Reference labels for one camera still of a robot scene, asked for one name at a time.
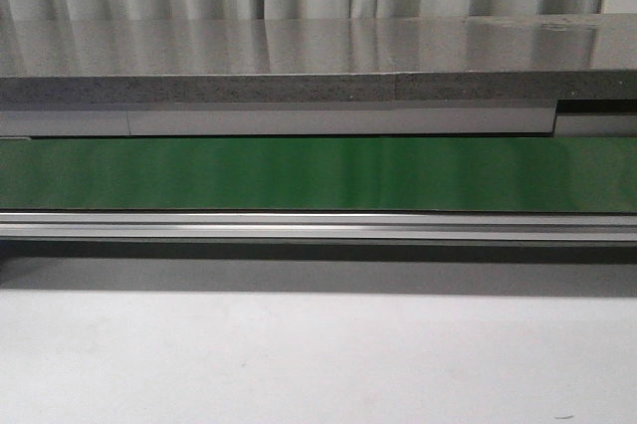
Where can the grey stone countertop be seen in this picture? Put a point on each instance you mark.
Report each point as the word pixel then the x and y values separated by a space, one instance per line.
pixel 554 57

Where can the green conveyor belt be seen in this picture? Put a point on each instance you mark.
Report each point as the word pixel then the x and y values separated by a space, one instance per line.
pixel 486 174

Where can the aluminium conveyor front rail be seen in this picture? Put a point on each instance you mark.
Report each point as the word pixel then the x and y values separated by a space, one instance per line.
pixel 188 226

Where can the grey panel under countertop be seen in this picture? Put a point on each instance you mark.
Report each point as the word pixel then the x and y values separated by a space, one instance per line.
pixel 445 117

